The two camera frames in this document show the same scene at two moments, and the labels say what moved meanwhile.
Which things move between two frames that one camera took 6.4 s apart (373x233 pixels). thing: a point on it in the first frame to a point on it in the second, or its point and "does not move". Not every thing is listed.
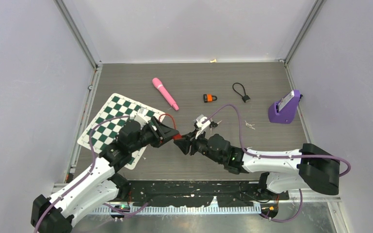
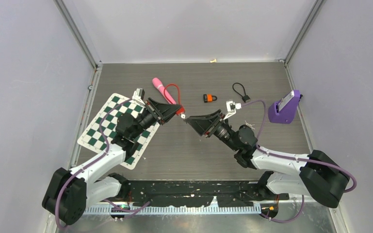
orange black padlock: (208, 98) does not move
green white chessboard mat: (105, 133) does not move
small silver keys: (250, 125) does not move
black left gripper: (166, 131) to (163, 112)
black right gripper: (184, 143) to (206, 124)
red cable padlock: (175, 137) to (181, 109)
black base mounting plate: (196, 193) does not move
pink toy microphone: (158, 84) does not move
